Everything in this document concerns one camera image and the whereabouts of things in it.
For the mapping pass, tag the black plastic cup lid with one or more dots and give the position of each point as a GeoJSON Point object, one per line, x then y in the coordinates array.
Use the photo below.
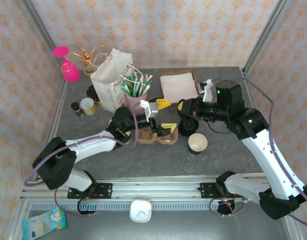
{"type": "Point", "coordinates": [189, 126]}

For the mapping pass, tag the black paper coffee cup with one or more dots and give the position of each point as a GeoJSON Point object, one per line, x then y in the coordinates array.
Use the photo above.
{"type": "Point", "coordinates": [188, 135]}
{"type": "Point", "coordinates": [197, 143]}

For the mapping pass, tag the brown cardboard cup carrier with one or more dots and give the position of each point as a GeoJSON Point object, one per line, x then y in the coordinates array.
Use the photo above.
{"type": "Point", "coordinates": [148, 140]}

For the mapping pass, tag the white printed paper bag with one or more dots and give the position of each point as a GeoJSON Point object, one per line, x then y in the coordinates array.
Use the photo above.
{"type": "Point", "coordinates": [106, 80]}

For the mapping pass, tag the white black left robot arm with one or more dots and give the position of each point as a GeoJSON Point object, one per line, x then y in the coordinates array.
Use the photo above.
{"type": "Point", "coordinates": [93, 145]}

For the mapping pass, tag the pink straw holder cup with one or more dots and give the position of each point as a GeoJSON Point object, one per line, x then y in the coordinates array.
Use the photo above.
{"type": "Point", "coordinates": [132, 100]}

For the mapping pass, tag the white paper napkin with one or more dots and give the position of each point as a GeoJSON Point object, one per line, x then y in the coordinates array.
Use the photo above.
{"type": "Point", "coordinates": [178, 85]}

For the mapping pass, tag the green white wrapped straw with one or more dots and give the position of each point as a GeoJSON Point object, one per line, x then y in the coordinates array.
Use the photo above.
{"type": "Point", "coordinates": [147, 81]}
{"type": "Point", "coordinates": [144, 83]}
{"type": "Point", "coordinates": [129, 86]}
{"type": "Point", "coordinates": [126, 90]}
{"type": "Point", "coordinates": [136, 86]}

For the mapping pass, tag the gold tin can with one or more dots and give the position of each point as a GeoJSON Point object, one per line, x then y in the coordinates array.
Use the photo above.
{"type": "Point", "coordinates": [88, 106]}

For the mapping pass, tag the black gold rack base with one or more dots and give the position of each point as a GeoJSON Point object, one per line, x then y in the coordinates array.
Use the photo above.
{"type": "Point", "coordinates": [91, 93]}

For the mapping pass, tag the small dark jar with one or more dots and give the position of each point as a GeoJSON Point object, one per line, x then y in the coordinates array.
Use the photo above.
{"type": "Point", "coordinates": [77, 108]}

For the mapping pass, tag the pink plastic wine glass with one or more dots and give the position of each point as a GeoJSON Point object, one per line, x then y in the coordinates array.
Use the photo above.
{"type": "Point", "coordinates": [69, 72]}

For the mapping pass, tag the white square timer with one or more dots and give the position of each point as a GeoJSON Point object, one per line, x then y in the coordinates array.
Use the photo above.
{"type": "Point", "coordinates": [140, 211]}

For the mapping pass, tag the blue wet wipes packet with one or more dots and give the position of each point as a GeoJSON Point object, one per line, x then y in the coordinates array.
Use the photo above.
{"type": "Point", "coordinates": [43, 225]}

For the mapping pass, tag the aluminium table edge rail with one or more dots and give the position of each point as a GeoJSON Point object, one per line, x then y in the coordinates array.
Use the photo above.
{"type": "Point", "coordinates": [253, 100]}
{"type": "Point", "coordinates": [54, 120]}

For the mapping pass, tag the aluminium frame post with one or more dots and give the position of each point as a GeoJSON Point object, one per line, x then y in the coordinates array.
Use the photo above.
{"type": "Point", "coordinates": [269, 27]}
{"type": "Point", "coordinates": [40, 22]}

